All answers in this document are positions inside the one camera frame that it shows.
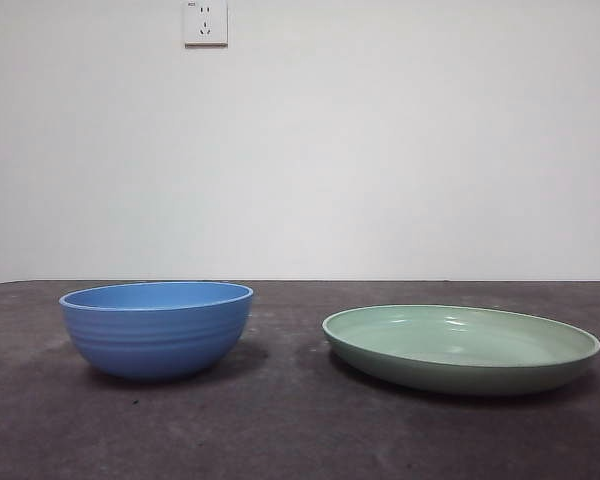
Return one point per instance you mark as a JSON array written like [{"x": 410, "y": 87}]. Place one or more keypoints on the green round plate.
[{"x": 460, "y": 370}]

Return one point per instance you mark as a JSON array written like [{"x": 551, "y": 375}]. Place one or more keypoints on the blue ribbed bowl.
[{"x": 155, "y": 340}]

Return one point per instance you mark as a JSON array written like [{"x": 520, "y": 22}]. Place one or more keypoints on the white wall socket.
[{"x": 206, "y": 25}]

